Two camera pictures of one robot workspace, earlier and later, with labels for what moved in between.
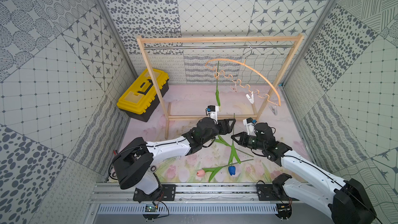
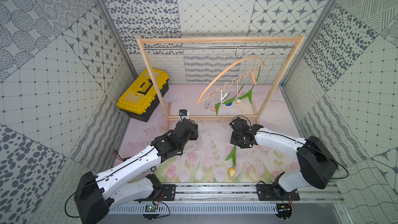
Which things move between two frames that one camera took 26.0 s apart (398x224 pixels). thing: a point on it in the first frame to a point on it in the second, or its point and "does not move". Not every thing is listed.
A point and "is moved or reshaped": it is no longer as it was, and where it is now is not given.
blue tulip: x=231 y=169 to x=229 y=102
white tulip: x=217 y=91 to x=249 y=94
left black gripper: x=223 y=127 to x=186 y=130
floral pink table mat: x=225 y=159 does not move
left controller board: x=151 y=208 does not move
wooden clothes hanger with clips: x=250 y=96 to x=223 y=94
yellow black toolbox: x=140 y=102 does not move
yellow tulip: x=221 y=140 to x=232 y=155
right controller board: x=284 y=210 does not move
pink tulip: x=201 y=173 is moved or reshaped
